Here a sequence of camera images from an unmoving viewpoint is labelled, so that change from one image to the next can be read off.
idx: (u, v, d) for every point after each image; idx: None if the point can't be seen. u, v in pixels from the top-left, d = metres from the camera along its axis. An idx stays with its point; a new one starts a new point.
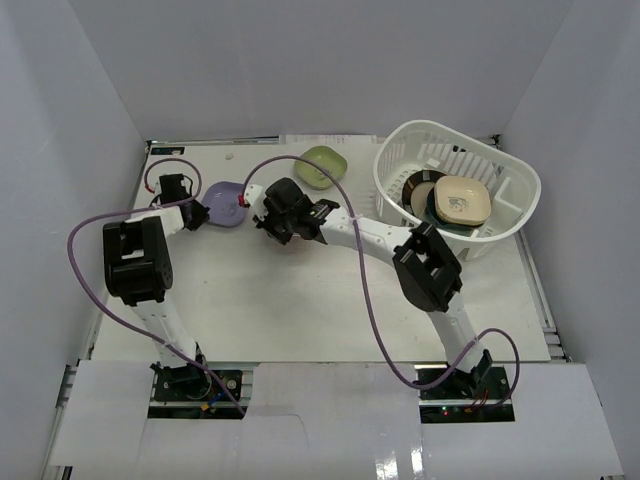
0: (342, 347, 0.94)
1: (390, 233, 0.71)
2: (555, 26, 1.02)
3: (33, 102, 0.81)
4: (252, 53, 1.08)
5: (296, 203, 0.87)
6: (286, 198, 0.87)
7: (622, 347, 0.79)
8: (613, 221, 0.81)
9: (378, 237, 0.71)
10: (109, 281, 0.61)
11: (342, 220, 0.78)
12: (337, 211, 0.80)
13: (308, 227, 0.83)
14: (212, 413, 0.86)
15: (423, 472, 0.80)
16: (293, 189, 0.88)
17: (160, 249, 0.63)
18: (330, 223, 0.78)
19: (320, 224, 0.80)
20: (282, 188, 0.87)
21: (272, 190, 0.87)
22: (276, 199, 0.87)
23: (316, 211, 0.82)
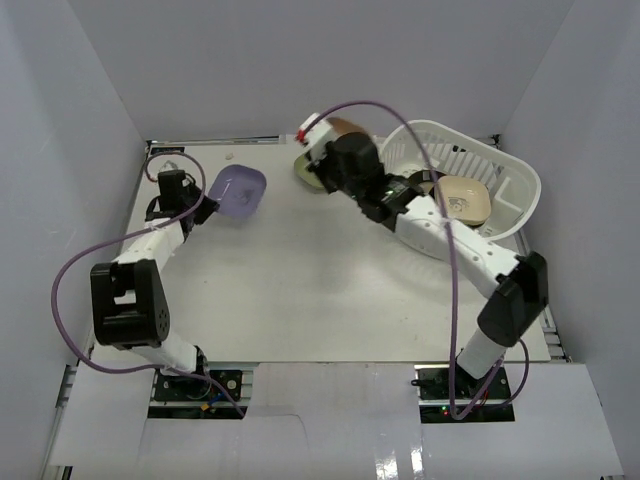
0: (341, 347, 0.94)
1: (491, 254, 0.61)
2: (555, 25, 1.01)
3: (33, 102, 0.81)
4: (252, 53, 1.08)
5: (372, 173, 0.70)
6: (366, 166, 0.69)
7: (622, 347, 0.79)
8: (613, 221, 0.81)
9: (475, 255, 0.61)
10: (101, 335, 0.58)
11: (430, 215, 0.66)
12: (422, 202, 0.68)
13: (379, 207, 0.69)
14: (212, 413, 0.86)
15: (423, 472, 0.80)
16: (373, 156, 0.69)
17: (154, 300, 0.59)
18: (412, 217, 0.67)
19: (401, 212, 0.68)
20: (363, 150, 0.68)
21: (358, 153, 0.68)
22: (351, 161, 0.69)
23: (394, 191, 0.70)
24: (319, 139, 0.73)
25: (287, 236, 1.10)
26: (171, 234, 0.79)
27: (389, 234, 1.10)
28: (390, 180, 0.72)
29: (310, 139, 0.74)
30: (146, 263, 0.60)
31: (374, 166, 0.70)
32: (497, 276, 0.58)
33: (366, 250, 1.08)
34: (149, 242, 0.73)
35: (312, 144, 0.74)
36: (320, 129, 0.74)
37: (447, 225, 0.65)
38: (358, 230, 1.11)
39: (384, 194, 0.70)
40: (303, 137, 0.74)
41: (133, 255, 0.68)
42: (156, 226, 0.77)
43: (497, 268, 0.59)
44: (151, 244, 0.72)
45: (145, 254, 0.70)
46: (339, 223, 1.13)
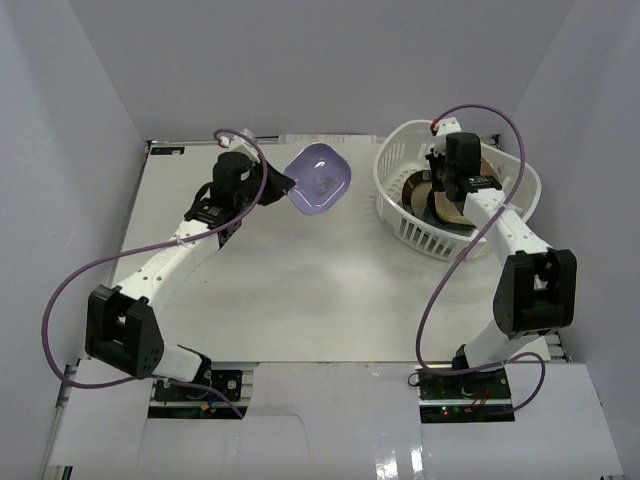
0: (342, 347, 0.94)
1: (525, 239, 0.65)
2: (555, 25, 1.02)
3: (33, 102, 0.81)
4: (252, 52, 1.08)
5: (463, 161, 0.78)
6: (461, 155, 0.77)
7: (622, 348, 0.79)
8: (613, 221, 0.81)
9: (510, 234, 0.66)
10: (92, 353, 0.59)
11: (493, 201, 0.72)
12: (490, 191, 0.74)
13: (456, 187, 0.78)
14: (212, 413, 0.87)
15: (423, 472, 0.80)
16: (473, 148, 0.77)
17: (141, 345, 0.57)
18: (477, 198, 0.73)
19: (470, 192, 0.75)
20: (463, 140, 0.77)
21: (457, 141, 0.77)
22: (452, 149, 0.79)
23: (476, 180, 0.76)
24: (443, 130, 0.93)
25: (288, 237, 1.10)
26: (194, 254, 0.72)
27: (390, 234, 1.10)
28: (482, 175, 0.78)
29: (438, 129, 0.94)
30: (136, 312, 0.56)
31: (469, 157, 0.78)
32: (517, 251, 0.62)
33: (366, 251, 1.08)
34: (166, 265, 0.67)
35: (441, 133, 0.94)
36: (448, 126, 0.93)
37: (501, 209, 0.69)
38: (359, 230, 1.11)
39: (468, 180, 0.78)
40: (435, 125, 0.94)
41: (137, 286, 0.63)
42: (183, 242, 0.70)
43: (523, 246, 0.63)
44: (162, 271, 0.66)
45: (152, 284, 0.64)
46: (339, 223, 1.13)
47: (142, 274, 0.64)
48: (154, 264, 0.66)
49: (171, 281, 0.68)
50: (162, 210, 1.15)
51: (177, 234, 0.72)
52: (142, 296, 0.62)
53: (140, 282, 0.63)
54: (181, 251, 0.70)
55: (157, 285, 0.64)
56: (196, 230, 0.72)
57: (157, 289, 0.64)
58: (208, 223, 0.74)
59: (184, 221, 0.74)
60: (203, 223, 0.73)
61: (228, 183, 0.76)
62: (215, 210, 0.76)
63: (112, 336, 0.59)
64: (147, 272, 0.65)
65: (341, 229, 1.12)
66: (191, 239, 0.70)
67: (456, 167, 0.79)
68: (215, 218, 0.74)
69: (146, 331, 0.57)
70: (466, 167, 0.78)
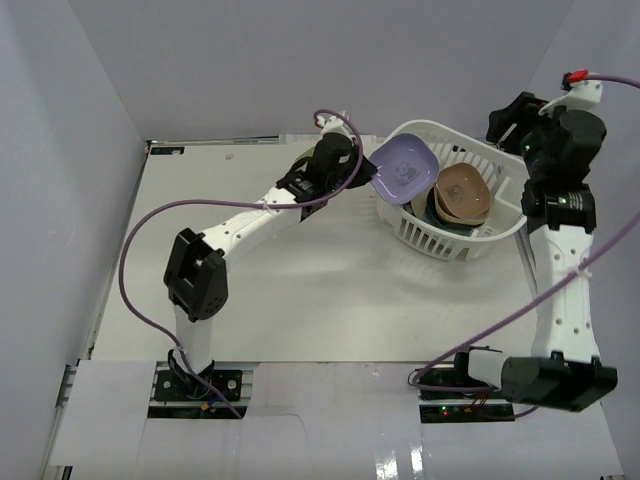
0: (341, 347, 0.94)
1: (573, 332, 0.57)
2: (555, 25, 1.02)
3: (33, 103, 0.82)
4: (252, 53, 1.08)
5: (564, 167, 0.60)
6: (564, 155, 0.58)
7: (623, 348, 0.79)
8: (614, 220, 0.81)
9: (560, 318, 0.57)
10: (165, 284, 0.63)
11: (569, 252, 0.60)
12: (573, 233, 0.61)
13: (536, 200, 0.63)
14: (212, 412, 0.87)
15: (423, 471, 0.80)
16: (588, 152, 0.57)
17: (208, 291, 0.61)
18: (553, 239, 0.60)
19: (555, 204, 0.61)
20: (585, 137, 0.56)
21: (570, 140, 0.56)
22: (561, 143, 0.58)
23: (567, 202, 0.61)
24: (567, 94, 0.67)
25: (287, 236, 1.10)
26: (274, 221, 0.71)
27: (389, 235, 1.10)
28: (576, 191, 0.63)
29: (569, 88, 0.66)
30: (212, 262, 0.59)
31: (575, 162, 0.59)
32: (553, 351, 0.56)
33: (366, 250, 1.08)
34: (250, 224, 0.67)
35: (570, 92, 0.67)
36: (582, 92, 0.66)
37: (571, 274, 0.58)
38: (359, 230, 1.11)
39: (557, 195, 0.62)
40: (574, 81, 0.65)
41: (218, 239, 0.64)
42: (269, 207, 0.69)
43: (563, 346, 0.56)
44: (244, 230, 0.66)
45: (232, 240, 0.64)
46: (339, 223, 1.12)
47: (224, 228, 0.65)
48: (239, 220, 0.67)
49: (248, 242, 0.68)
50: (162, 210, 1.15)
51: (264, 199, 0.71)
52: (220, 249, 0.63)
53: (222, 236, 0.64)
54: (264, 216, 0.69)
55: (235, 242, 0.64)
56: (284, 200, 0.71)
57: (234, 246, 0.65)
58: (295, 195, 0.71)
59: (274, 187, 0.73)
60: (291, 194, 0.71)
61: (325, 163, 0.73)
62: (305, 184, 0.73)
63: (185, 276, 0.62)
64: (230, 227, 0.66)
65: (341, 228, 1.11)
66: (276, 207, 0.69)
67: (552, 168, 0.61)
68: (302, 192, 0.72)
69: (214, 281, 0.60)
70: (560, 178, 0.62)
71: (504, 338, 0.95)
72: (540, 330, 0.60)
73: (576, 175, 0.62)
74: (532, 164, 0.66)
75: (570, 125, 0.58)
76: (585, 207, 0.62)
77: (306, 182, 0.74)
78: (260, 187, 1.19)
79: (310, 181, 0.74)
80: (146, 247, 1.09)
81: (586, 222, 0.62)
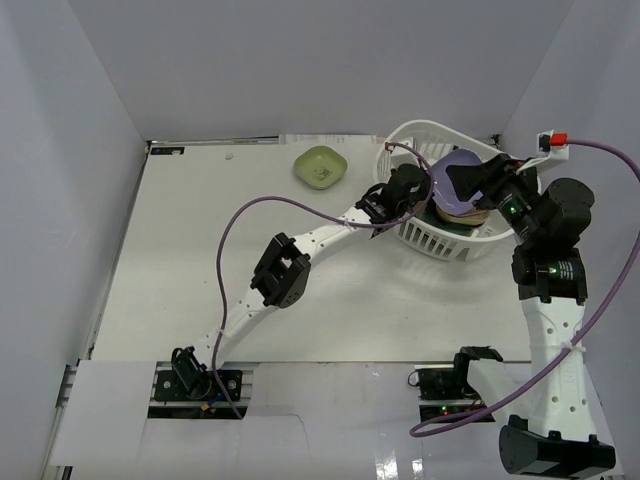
0: (341, 347, 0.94)
1: (570, 410, 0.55)
2: (555, 25, 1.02)
3: (33, 102, 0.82)
4: (252, 52, 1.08)
5: (552, 239, 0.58)
6: (555, 229, 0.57)
7: (624, 347, 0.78)
8: (615, 220, 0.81)
9: (556, 397, 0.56)
10: (254, 273, 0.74)
11: (562, 326, 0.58)
12: (566, 304, 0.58)
13: (527, 267, 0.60)
14: (212, 412, 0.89)
15: (423, 472, 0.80)
16: (574, 225, 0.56)
17: (293, 285, 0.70)
18: (545, 311, 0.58)
19: (544, 272, 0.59)
20: (573, 210, 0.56)
21: (561, 213, 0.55)
22: (551, 214, 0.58)
23: (557, 270, 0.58)
24: (545, 157, 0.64)
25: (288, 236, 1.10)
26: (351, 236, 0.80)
27: (390, 235, 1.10)
28: (566, 258, 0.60)
29: (548, 151, 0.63)
30: (301, 263, 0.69)
31: (564, 234, 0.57)
32: (551, 430, 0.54)
33: (367, 250, 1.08)
34: (332, 235, 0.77)
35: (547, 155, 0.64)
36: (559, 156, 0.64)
37: (565, 349, 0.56)
38: None
39: (547, 263, 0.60)
40: (554, 144, 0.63)
41: (306, 245, 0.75)
42: (349, 221, 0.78)
43: (560, 426, 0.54)
44: (327, 240, 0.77)
45: (315, 248, 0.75)
46: None
47: (310, 237, 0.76)
48: (323, 231, 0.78)
49: (327, 251, 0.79)
50: (162, 210, 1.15)
51: (345, 216, 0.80)
52: (307, 253, 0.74)
53: (309, 243, 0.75)
54: (343, 230, 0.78)
55: (317, 250, 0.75)
56: (360, 220, 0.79)
57: (316, 253, 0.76)
58: (370, 217, 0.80)
59: (353, 208, 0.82)
60: (366, 216, 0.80)
61: (397, 193, 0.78)
62: (379, 208, 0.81)
63: (273, 270, 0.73)
64: (315, 237, 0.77)
65: None
66: (356, 225, 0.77)
67: (540, 238, 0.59)
68: (376, 216, 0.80)
69: (300, 278, 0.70)
70: (550, 247, 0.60)
71: (503, 338, 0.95)
72: (536, 404, 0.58)
73: (566, 246, 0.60)
74: (520, 230, 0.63)
75: (560, 200, 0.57)
76: (576, 276, 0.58)
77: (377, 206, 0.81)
78: (260, 187, 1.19)
79: (384, 206, 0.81)
80: (146, 247, 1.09)
81: (578, 294, 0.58)
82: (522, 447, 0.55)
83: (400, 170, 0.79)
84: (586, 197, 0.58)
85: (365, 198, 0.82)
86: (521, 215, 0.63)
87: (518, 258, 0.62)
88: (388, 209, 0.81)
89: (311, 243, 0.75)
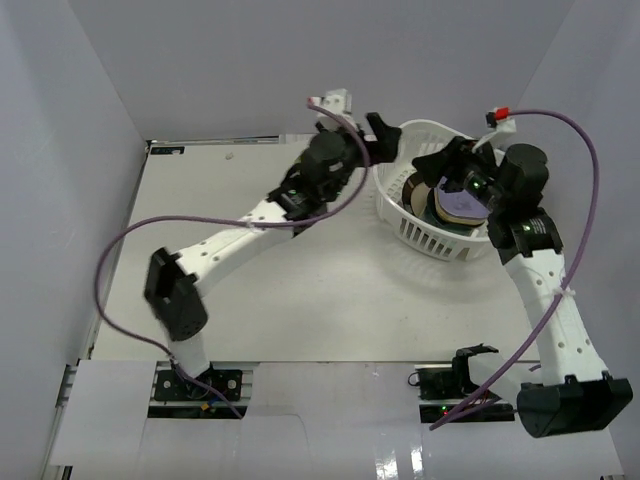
0: (341, 345, 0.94)
1: (578, 352, 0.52)
2: (554, 25, 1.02)
3: (34, 101, 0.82)
4: (252, 52, 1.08)
5: (521, 200, 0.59)
6: (518, 190, 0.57)
7: (623, 346, 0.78)
8: (615, 219, 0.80)
9: (562, 342, 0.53)
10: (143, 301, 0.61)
11: (548, 275, 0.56)
12: (547, 254, 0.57)
13: (503, 232, 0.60)
14: (212, 412, 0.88)
15: (423, 472, 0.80)
16: (537, 183, 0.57)
17: (182, 310, 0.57)
18: (529, 265, 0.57)
19: (519, 233, 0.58)
20: (532, 169, 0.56)
21: (523, 174, 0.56)
22: (513, 178, 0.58)
23: (532, 228, 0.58)
24: (494, 132, 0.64)
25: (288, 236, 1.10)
26: (261, 241, 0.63)
27: (390, 234, 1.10)
28: (537, 218, 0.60)
29: (495, 126, 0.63)
30: (183, 286, 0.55)
31: (530, 193, 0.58)
32: (566, 377, 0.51)
33: (367, 250, 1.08)
34: (232, 242, 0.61)
35: (493, 130, 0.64)
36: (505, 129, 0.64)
37: (557, 295, 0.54)
38: (359, 231, 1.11)
39: (520, 225, 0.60)
40: (499, 119, 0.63)
41: (194, 261, 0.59)
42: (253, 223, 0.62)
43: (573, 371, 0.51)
44: (224, 250, 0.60)
45: (207, 263, 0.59)
46: (340, 223, 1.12)
47: (201, 249, 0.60)
48: (221, 238, 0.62)
49: (233, 261, 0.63)
50: (161, 209, 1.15)
51: (250, 215, 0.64)
52: (192, 272, 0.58)
53: (197, 257, 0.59)
54: (246, 236, 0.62)
55: (209, 266, 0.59)
56: (271, 218, 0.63)
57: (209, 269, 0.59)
58: (286, 213, 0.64)
59: (265, 201, 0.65)
60: (281, 211, 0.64)
61: (313, 175, 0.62)
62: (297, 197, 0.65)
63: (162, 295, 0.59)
64: (207, 248, 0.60)
65: (340, 229, 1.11)
66: (260, 226, 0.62)
67: (508, 202, 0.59)
68: (295, 208, 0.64)
69: (190, 303, 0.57)
70: (519, 206, 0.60)
71: (503, 336, 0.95)
72: (545, 357, 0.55)
73: (532, 204, 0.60)
74: (488, 200, 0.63)
75: (514, 162, 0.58)
76: (548, 230, 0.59)
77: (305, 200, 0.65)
78: (261, 188, 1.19)
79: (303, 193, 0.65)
80: (146, 247, 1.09)
81: (555, 243, 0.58)
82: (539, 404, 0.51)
83: (311, 147, 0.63)
84: (535, 154, 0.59)
85: (281, 186, 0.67)
86: (486, 187, 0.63)
87: (492, 224, 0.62)
88: (308, 196, 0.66)
89: (198, 258, 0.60)
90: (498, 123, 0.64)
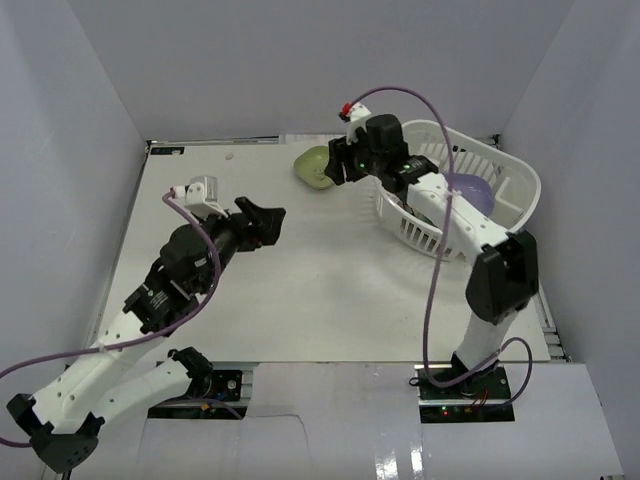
0: (340, 346, 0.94)
1: (482, 228, 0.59)
2: (554, 25, 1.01)
3: (33, 101, 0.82)
4: (251, 51, 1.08)
5: (392, 149, 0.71)
6: (387, 143, 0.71)
7: (623, 347, 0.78)
8: (614, 219, 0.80)
9: (468, 226, 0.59)
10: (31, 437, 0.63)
11: (437, 189, 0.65)
12: (431, 175, 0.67)
13: (393, 178, 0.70)
14: (211, 413, 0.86)
15: (423, 472, 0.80)
16: (399, 133, 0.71)
17: (52, 456, 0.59)
18: (420, 188, 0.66)
19: (410, 181, 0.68)
20: (387, 123, 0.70)
21: (381, 129, 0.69)
22: (376, 138, 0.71)
23: (410, 166, 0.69)
24: (355, 124, 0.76)
25: (288, 236, 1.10)
26: (123, 359, 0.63)
27: (389, 234, 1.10)
28: (409, 158, 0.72)
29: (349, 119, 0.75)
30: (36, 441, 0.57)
31: (395, 142, 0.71)
32: (483, 246, 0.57)
33: (367, 250, 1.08)
34: (86, 376, 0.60)
35: (353, 121, 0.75)
36: (360, 113, 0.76)
37: (448, 198, 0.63)
38: (359, 231, 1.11)
39: (402, 167, 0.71)
40: (347, 113, 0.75)
41: (50, 406, 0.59)
42: (102, 349, 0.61)
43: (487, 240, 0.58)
44: (78, 388, 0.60)
45: (64, 405, 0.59)
46: (340, 223, 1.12)
47: (56, 389, 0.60)
48: (73, 374, 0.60)
49: (96, 390, 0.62)
50: (161, 209, 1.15)
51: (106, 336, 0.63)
52: (48, 422, 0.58)
53: (51, 401, 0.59)
54: (104, 361, 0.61)
55: (68, 407, 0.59)
56: (127, 335, 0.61)
57: (69, 410, 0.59)
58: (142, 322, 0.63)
59: (123, 312, 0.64)
60: (139, 321, 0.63)
61: (178, 272, 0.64)
62: (160, 297, 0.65)
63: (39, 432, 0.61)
64: (62, 387, 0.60)
65: (340, 229, 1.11)
66: (115, 347, 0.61)
67: (383, 157, 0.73)
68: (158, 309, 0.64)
69: (54, 452, 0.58)
70: (395, 153, 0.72)
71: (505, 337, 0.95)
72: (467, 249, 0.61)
73: (404, 151, 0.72)
74: (373, 166, 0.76)
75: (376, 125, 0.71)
76: (423, 165, 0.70)
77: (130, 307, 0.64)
78: (260, 187, 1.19)
79: (166, 291, 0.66)
80: (146, 247, 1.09)
81: (434, 169, 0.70)
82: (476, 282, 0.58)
83: (174, 244, 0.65)
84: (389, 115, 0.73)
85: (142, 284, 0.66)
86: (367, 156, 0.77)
87: (385, 176, 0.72)
88: (172, 293, 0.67)
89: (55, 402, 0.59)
90: (350, 118, 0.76)
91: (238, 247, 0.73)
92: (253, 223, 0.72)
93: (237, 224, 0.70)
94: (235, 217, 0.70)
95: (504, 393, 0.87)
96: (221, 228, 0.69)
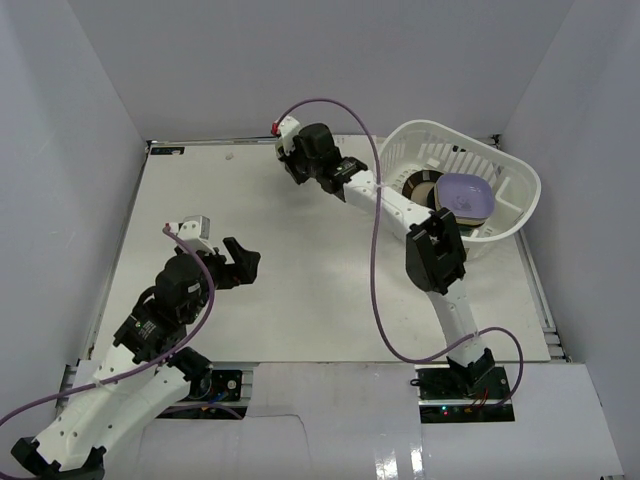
0: (341, 346, 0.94)
1: (408, 211, 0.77)
2: (555, 24, 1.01)
3: (33, 102, 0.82)
4: (251, 52, 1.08)
5: (325, 153, 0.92)
6: (319, 148, 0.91)
7: (623, 348, 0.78)
8: (614, 220, 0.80)
9: (397, 211, 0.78)
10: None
11: (367, 184, 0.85)
12: (361, 176, 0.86)
13: (329, 180, 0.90)
14: (211, 413, 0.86)
15: (423, 472, 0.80)
16: (327, 141, 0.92)
17: None
18: (355, 186, 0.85)
19: (345, 182, 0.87)
20: (317, 134, 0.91)
21: (313, 137, 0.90)
22: (311, 147, 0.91)
23: (343, 168, 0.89)
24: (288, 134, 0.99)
25: (288, 236, 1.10)
26: (122, 388, 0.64)
27: (390, 234, 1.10)
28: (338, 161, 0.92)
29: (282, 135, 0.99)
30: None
31: (326, 149, 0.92)
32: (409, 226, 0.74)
33: (367, 250, 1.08)
34: (87, 411, 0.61)
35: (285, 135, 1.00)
36: (290, 127, 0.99)
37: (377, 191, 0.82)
38: (359, 232, 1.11)
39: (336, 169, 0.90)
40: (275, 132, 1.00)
41: (53, 445, 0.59)
42: (99, 382, 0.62)
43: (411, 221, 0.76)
44: (81, 423, 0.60)
45: (67, 443, 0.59)
46: (341, 223, 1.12)
47: (58, 428, 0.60)
48: (73, 411, 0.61)
49: (99, 424, 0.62)
50: (161, 209, 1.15)
51: (100, 370, 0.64)
52: (54, 460, 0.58)
53: (55, 440, 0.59)
54: (102, 395, 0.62)
55: (72, 445, 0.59)
56: (122, 367, 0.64)
57: (75, 446, 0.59)
58: (133, 353, 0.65)
59: (113, 346, 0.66)
60: (130, 352, 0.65)
61: (171, 297, 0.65)
62: (148, 327, 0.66)
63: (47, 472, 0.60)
64: (64, 425, 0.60)
65: (340, 228, 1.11)
66: (111, 380, 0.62)
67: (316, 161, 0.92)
68: (150, 339, 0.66)
69: None
70: (328, 157, 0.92)
71: (504, 336, 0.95)
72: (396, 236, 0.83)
73: (334, 155, 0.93)
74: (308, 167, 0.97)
75: (308, 136, 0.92)
76: (352, 165, 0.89)
77: (119, 341, 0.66)
78: (260, 187, 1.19)
79: (155, 319, 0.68)
80: (146, 247, 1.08)
81: (362, 168, 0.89)
82: (414, 258, 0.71)
83: (169, 269, 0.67)
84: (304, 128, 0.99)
85: (129, 316, 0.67)
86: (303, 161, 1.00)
87: (322, 176, 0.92)
88: (162, 321, 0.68)
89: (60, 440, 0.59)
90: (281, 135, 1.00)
91: (218, 282, 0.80)
92: (236, 262, 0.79)
93: (221, 260, 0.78)
94: (220, 254, 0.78)
95: (503, 392, 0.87)
96: (207, 264, 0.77)
